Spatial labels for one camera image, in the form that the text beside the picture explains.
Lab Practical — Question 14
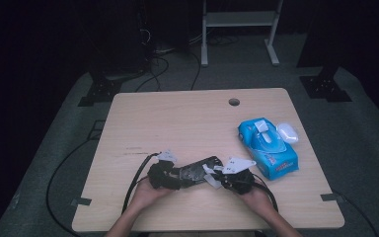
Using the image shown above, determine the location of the grey tape strip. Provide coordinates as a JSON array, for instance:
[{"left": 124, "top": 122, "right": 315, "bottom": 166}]
[
  {"left": 320, "top": 193, "right": 344, "bottom": 202},
  {"left": 70, "top": 197, "right": 93, "bottom": 207}
]

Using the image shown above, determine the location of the black stand base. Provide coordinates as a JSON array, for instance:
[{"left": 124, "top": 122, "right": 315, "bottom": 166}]
[
  {"left": 77, "top": 78, "right": 123, "bottom": 108},
  {"left": 299, "top": 65, "right": 353, "bottom": 103}
]

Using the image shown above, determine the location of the white oval object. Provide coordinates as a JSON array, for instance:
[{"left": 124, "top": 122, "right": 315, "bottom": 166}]
[{"left": 276, "top": 122, "right": 300, "bottom": 145}]

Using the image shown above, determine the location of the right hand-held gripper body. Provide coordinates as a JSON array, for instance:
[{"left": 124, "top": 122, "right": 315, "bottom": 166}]
[{"left": 219, "top": 156, "right": 257, "bottom": 196}]

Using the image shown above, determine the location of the black floor cable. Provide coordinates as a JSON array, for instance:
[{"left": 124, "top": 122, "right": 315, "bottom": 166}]
[
  {"left": 45, "top": 137, "right": 97, "bottom": 237},
  {"left": 189, "top": 50, "right": 202, "bottom": 91},
  {"left": 135, "top": 55, "right": 171, "bottom": 93},
  {"left": 334, "top": 189, "right": 379, "bottom": 237}
]

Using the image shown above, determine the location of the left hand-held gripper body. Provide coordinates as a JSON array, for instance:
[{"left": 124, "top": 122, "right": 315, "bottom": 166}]
[{"left": 147, "top": 149, "right": 183, "bottom": 191}]

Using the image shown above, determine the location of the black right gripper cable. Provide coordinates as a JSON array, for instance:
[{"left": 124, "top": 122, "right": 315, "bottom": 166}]
[{"left": 251, "top": 181, "right": 279, "bottom": 213}]

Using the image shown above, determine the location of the person's left hand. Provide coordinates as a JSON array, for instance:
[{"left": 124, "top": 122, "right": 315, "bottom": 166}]
[{"left": 132, "top": 177, "right": 176, "bottom": 212}]

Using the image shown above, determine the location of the white metal desk frame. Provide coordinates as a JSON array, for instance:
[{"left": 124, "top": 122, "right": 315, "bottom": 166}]
[{"left": 200, "top": 0, "right": 284, "bottom": 68}]

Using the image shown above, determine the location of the blue wet wipes pack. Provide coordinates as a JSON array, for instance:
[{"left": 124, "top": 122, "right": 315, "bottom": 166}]
[{"left": 237, "top": 117, "right": 300, "bottom": 182}]

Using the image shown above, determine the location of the person's right hand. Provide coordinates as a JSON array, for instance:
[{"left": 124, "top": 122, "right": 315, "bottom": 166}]
[{"left": 236, "top": 187, "right": 278, "bottom": 219}]

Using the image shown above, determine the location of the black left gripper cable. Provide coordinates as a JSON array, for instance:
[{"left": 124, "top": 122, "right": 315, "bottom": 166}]
[{"left": 121, "top": 151, "right": 162, "bottom": 215}]

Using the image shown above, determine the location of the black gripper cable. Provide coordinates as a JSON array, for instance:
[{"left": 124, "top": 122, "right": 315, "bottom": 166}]
[
  {"left": 251, "top": 181, "right": 279, "bottom": 213},
  {"left": 121, "top": 151, "right": 162, "bottom": 215}
]

